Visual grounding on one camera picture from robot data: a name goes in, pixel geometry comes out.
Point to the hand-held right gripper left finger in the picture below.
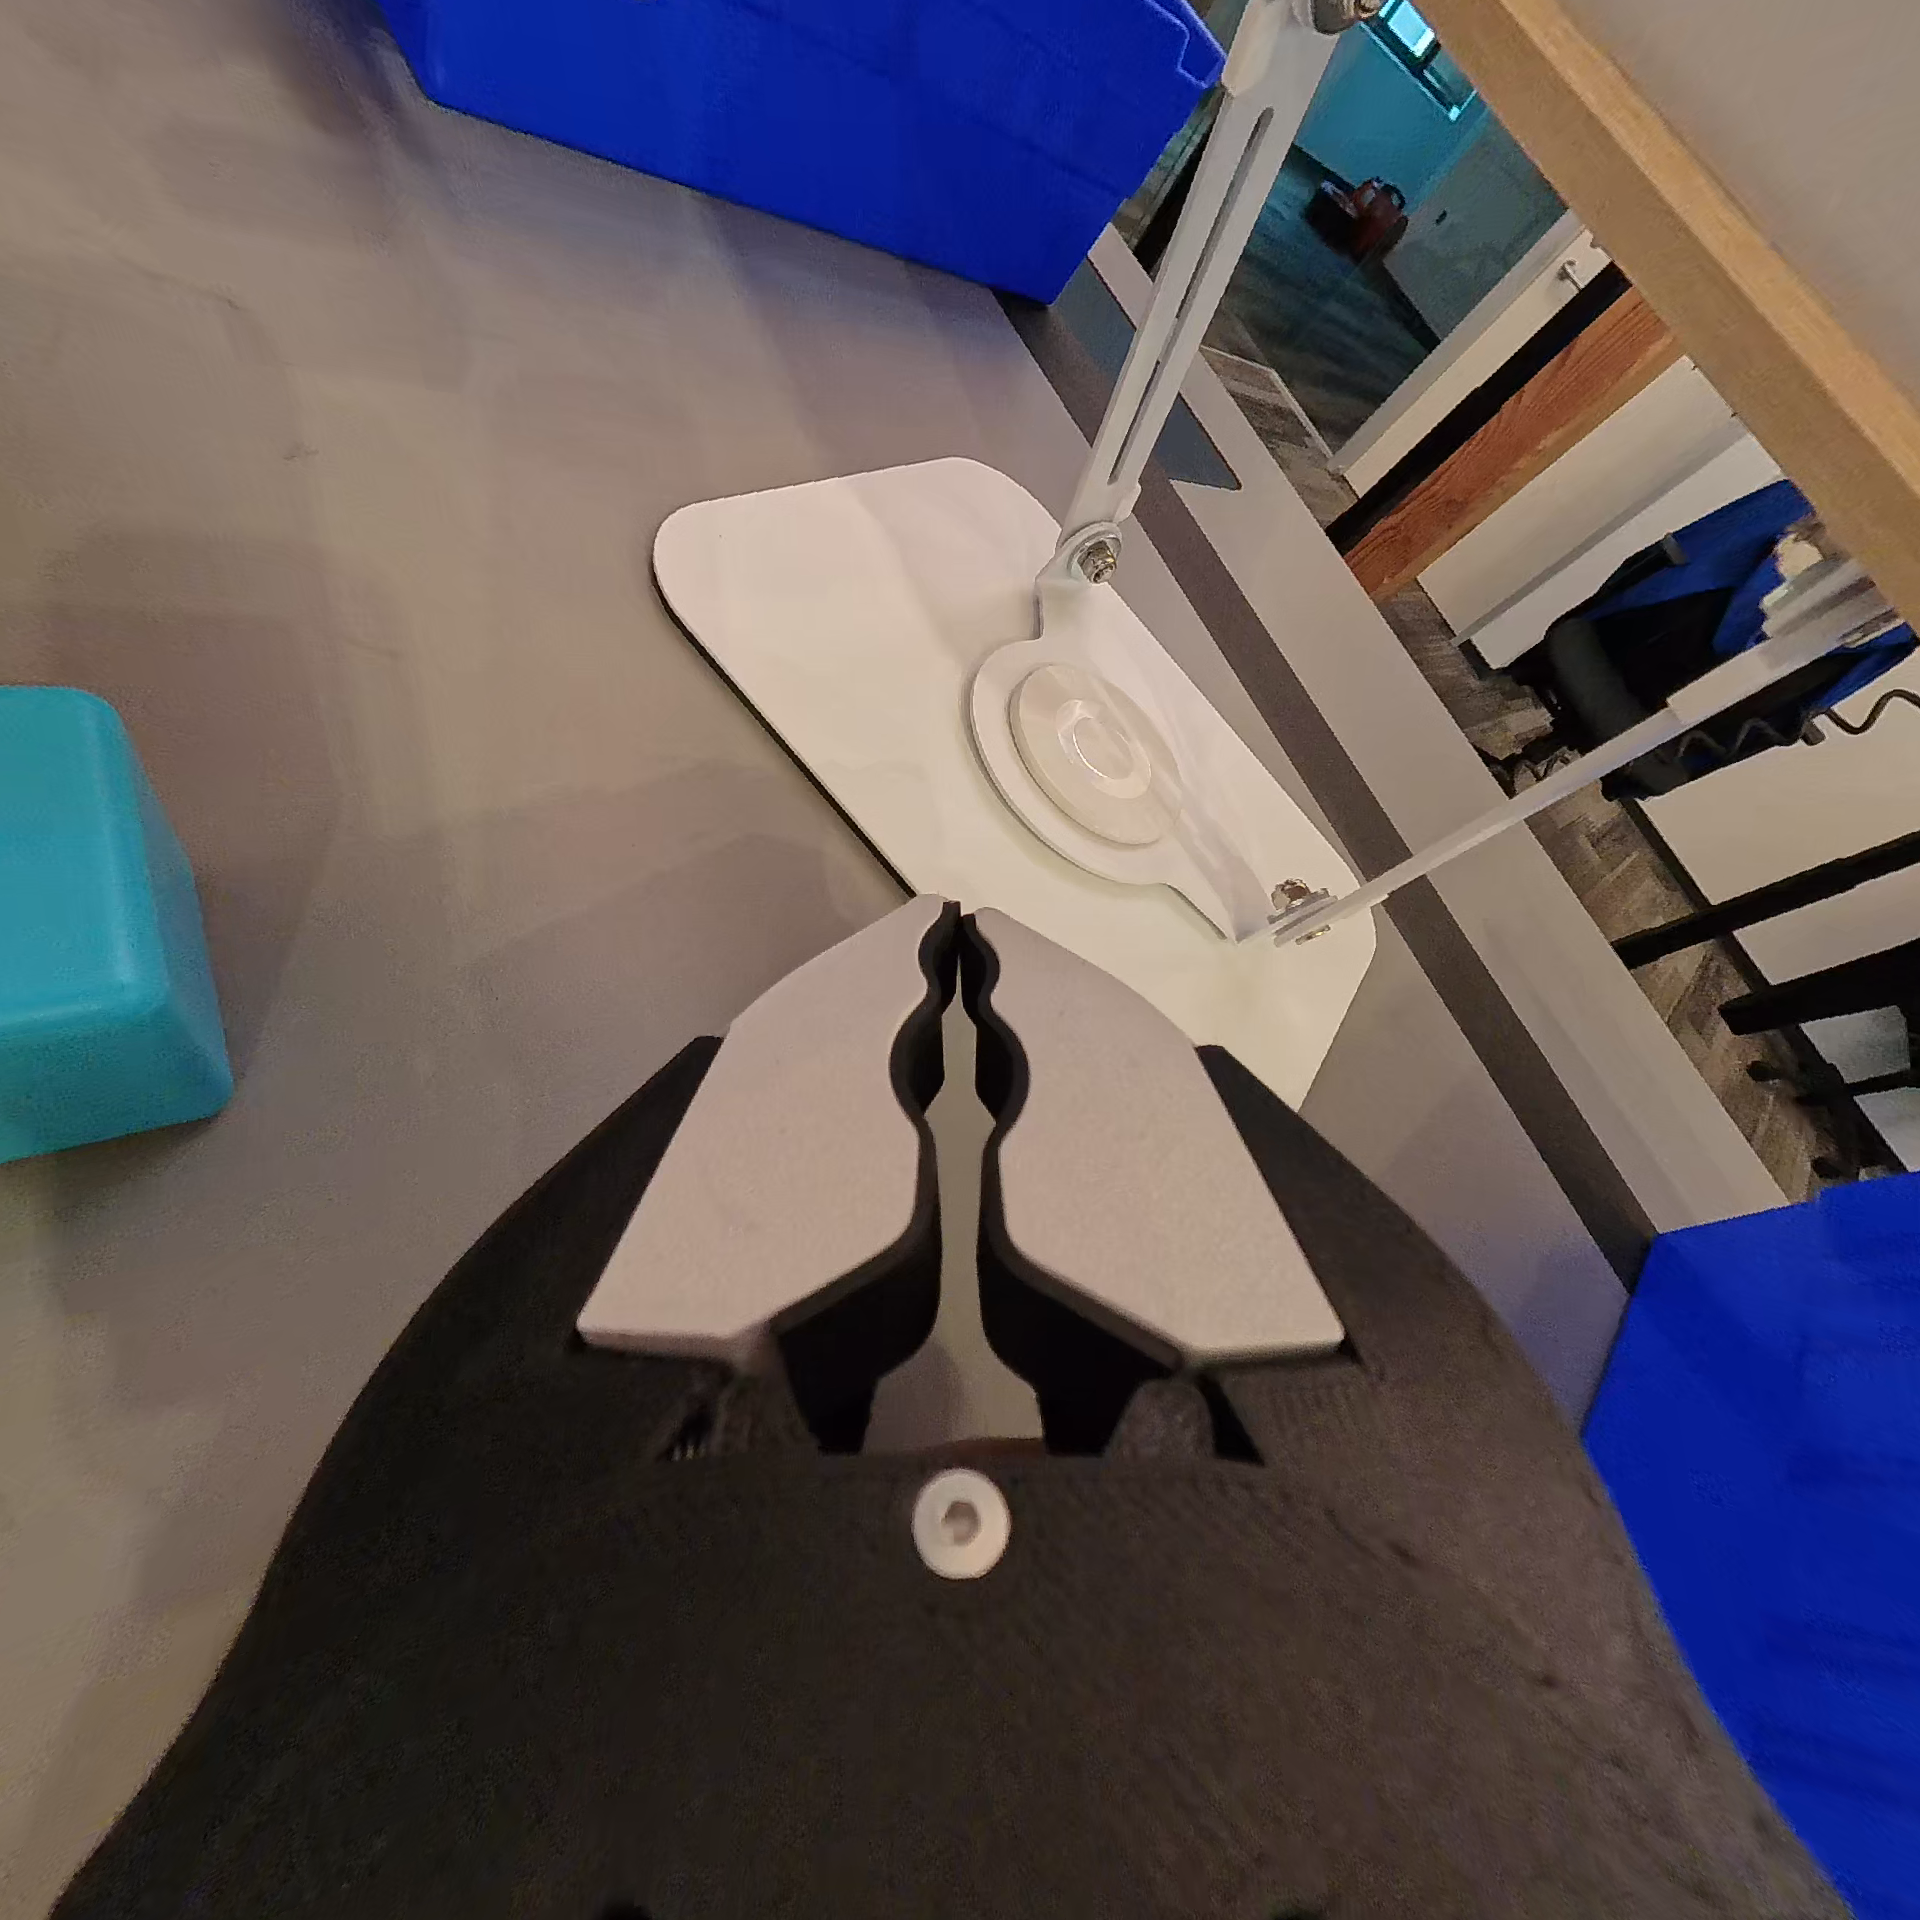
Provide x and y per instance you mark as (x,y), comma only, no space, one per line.
(764,1185)

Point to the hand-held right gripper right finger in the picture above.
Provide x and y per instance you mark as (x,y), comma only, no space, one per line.
(1156,1200)

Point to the teal cube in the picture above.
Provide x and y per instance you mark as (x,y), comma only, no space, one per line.
(89,931)

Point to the blue plastic bin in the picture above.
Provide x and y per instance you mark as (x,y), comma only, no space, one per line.
(855,128)
(1785,1499)

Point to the grey desk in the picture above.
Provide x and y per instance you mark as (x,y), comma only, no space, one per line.
(452,523)

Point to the white stand base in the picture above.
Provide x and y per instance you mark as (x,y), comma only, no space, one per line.
(839,628)

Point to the black metal bar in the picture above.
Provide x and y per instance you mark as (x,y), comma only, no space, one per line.
(1763,897)
(1822,989)

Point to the black office chair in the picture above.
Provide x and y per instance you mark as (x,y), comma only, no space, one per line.
(1613,675)

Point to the wooden tabletop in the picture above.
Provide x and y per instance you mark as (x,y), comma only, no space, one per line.
(1500,465)

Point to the blue cloth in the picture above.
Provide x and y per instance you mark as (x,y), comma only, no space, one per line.
(1741,563)

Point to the white table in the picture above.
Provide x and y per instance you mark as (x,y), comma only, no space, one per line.
(1471,369)

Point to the red object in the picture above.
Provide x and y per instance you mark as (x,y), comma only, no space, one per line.
(1355,218)

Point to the wood-edged board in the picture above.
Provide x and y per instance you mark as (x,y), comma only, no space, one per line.
(1741,283)

